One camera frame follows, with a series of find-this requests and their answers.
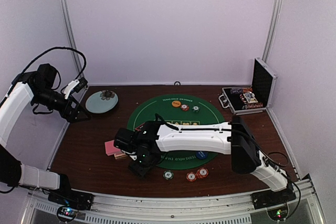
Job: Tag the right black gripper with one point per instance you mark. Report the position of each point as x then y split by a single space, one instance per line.
139 170

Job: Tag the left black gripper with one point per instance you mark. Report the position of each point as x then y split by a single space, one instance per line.
70 116

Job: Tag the red playing card deck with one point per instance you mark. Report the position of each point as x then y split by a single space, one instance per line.
110 149

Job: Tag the red chips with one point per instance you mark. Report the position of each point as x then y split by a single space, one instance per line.
184 107
191 176

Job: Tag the orange chip stack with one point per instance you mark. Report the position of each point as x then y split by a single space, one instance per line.
202 173

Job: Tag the blue small blind button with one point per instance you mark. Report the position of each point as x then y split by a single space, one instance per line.
201 155

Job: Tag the orange big blind button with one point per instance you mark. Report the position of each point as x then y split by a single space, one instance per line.
176 104

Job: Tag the green chips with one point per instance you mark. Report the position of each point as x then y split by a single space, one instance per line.
195 108

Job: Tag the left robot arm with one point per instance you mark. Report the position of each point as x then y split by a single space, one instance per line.
36 88

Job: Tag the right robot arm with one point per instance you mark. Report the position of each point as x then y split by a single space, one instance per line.
155 138

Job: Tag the playing card box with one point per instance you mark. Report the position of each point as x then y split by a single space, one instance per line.
120 155

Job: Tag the light blue flower plate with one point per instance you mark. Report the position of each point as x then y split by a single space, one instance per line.
102 102

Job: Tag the round green poker mat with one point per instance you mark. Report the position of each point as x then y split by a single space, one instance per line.
162 105

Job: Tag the aluminium poker chip case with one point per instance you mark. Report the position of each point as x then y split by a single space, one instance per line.
253 98

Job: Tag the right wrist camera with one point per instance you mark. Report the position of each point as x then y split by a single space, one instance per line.
133 155

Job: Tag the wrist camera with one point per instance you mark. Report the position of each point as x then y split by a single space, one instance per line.
133 155
74 86

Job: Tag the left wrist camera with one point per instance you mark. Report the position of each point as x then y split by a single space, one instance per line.
74 86

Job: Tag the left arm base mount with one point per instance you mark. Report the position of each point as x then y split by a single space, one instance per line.
74 199

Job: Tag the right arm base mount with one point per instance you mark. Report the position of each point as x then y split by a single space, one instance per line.
269 198

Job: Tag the left aluminium frame post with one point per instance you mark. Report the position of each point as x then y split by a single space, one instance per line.
71 39

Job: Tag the aluminium frame post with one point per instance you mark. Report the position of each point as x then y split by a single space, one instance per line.
71 39
276 10

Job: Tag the aluminium front rail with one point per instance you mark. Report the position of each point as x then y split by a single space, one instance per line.
234 208

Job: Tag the right aluminium frame post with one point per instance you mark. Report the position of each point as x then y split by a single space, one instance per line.
276 10

